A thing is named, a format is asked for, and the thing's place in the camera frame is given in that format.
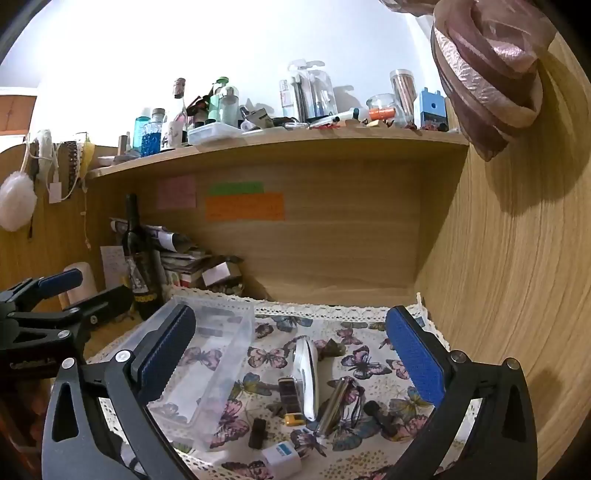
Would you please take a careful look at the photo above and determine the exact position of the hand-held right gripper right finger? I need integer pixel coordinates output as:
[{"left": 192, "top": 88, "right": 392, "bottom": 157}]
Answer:
[{"left": 383, "top": 305, "right": 539, "bottom": 480}]

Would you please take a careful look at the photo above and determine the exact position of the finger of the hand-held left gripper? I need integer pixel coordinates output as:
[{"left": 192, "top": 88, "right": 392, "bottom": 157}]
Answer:
[
  {"left": 9, "top": 285, "right": 136, "bottom": 352},
  {"left": 0, "top": 268, "right": 85, "bottom": 315}
]

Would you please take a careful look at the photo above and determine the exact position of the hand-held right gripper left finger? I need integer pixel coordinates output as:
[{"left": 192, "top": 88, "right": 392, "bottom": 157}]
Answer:
[{"left": 41, "top": 304, "right": 199, "bottom": 480}]

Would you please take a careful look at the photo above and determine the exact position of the clear plastic storage box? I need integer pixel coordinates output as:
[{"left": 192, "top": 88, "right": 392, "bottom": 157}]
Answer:
[{"left": 117, "top": 295, "right": 256, "bottom": 450}]

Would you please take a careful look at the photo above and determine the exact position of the silver metal cylinder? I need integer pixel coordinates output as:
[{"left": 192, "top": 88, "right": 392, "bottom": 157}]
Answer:
[{"left": 316, "top": 376, "right": 356, "bottom": 437}]

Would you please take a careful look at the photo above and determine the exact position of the white oval device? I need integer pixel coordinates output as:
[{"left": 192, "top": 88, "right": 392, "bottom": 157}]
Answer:
[{"left": 294, "top": 338, "right": 320, "bottom": 422}]

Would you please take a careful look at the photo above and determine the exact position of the white paper card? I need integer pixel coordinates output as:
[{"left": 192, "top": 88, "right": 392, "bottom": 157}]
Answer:
[{"left": 100, "top": 246, "right": 127, "bottom": 289}]

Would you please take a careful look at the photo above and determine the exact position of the dark wine bottle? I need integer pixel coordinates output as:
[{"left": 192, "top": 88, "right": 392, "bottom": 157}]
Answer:
[{"left": 121, "top": 194, "right": 163, "bottom": 320}]

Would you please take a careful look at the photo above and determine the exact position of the butterfly print tablecloth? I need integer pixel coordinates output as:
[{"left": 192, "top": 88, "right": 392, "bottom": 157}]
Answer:
[{"left": 85, "top": 286, "right": 453, "bottom": 480}]

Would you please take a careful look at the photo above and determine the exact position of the small black microphone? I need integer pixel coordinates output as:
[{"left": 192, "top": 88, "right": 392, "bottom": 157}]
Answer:
[{"left": 364, "top": 401, "right": 398, "bottom": 437}]

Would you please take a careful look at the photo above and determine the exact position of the white fluffy puff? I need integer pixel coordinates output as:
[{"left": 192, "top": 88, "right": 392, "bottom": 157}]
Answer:
[{"left": 0, "top": 172, "right": 38, "bottom": 230}]

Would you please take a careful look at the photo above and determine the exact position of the stack of books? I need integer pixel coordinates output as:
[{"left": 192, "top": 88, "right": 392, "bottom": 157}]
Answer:
[{"left": 111, "top": 217, "right": 245, "bottom": 296}]

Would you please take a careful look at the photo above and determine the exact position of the black usb stick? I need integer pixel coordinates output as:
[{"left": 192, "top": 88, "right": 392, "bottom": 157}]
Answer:
[{"left": 248, "top": 418, "right": 267, "bottom": 449}]

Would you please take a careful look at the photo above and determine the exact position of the pink sticky note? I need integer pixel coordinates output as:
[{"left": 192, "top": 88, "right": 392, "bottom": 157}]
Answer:
[{"left": 157, "top": 175, "right": 197, "bottom": 210}]

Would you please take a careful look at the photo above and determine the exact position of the yellow black small device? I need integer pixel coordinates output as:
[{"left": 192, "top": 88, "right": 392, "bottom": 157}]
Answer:
[{"left": 278, "top": 377, "right": 306, "bottom": 426}]

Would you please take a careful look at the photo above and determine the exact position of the white charger cube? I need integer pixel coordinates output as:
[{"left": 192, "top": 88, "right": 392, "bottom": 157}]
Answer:
[{"left": 261, "top": 439, "right": 298, "bottom": 476}]

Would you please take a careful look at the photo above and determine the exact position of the blue liquid bottle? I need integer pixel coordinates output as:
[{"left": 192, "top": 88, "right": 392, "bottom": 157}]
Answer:
[{"left": 134, "top": 115, "right": 162, "bottom": 158}]

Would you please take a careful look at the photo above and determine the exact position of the orange sticky note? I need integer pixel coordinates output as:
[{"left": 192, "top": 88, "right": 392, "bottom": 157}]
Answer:
[{"left": 204, "top": 193, "right": 286, "bottom": 221}]

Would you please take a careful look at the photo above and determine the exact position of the green sticky note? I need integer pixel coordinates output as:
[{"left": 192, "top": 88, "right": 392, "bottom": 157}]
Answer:
[{"left": 209, "top": 181, "right": 264, "bottom": 195}]

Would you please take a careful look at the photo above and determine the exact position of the white cup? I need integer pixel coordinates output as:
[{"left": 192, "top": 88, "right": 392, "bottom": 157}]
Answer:
[{"left": 167, "top": 121, "right": 188, "bottom": 149}]

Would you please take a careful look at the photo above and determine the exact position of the clear lidded container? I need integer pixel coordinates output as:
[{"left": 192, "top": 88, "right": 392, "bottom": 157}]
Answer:
[{"left": 188, "top": 122, "right": 243, "bottom": 146}]

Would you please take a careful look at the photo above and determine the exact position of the corked glass bottle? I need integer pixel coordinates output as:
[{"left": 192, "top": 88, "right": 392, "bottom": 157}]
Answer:
[{"left": 172, "top": 78, "right": 189, "bottom": 134}]

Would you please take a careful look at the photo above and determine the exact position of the green pump bottle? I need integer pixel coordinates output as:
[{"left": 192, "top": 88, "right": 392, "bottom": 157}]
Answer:
[{"left": 210, "top": 76, "right": 241, "bottom": 125}]

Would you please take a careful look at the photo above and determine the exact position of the blue box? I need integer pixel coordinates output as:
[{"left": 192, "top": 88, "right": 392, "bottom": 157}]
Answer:
[{"left": 413, "top": 87, "right": 450, "bottom": 132}]

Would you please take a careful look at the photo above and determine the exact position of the glass jar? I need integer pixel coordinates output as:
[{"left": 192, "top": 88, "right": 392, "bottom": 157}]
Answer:
[{"left": 367, "top": 93, "right": 398, "bottom": 123}]

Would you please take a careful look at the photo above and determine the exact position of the clear jar of sticks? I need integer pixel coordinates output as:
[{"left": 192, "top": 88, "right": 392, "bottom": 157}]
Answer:
[{"left": 390, "top": 69, "right": 419, "bottom": 127}]

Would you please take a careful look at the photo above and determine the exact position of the pink fabric hat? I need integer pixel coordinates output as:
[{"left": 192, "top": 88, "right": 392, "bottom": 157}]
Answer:
[{"left": 379, "top": 0, "right": 561, "bottom": 162}]

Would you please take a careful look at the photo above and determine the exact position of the clear plastic blister pack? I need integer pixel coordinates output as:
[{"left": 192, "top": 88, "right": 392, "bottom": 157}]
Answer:
[{"left": 279, "top": 60, "right": 338, "bottom": 123}]

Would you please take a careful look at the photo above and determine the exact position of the black cord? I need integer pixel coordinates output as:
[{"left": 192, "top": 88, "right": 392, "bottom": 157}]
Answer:
[{"left": 344, "top": 388, "right": 366, "bottom": 425}]

